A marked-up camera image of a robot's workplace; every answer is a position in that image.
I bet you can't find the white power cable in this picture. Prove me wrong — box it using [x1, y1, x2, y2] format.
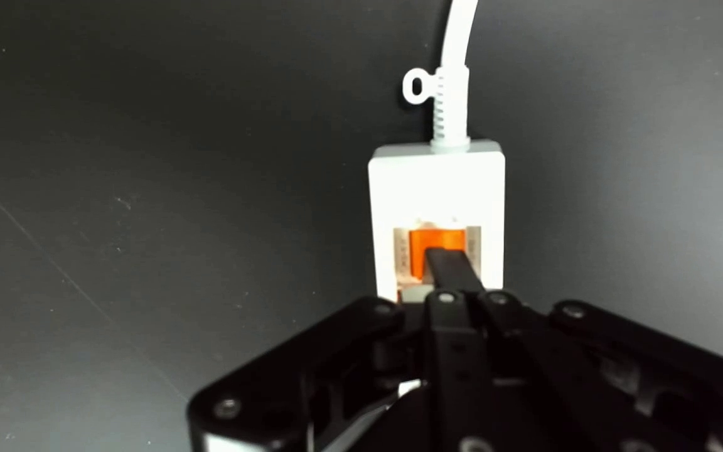
[400, 0, 483, 152]

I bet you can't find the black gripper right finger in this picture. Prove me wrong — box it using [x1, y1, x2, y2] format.
[423, 248, 723, 452]

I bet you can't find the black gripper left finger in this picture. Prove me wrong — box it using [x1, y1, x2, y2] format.
[187, 297, 424, 452]

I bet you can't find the white extension cord power strip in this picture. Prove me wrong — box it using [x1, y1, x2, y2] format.
[366, 141, 508, 302]

